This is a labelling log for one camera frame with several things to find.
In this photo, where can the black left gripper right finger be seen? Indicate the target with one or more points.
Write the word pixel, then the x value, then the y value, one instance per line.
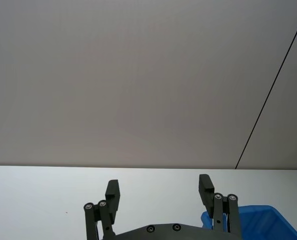
pixel 208 197

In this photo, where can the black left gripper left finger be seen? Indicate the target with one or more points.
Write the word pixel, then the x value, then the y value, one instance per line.
pixel 111 197

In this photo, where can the blue plastic bin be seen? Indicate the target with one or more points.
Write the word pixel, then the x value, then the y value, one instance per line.
pixel 263 220

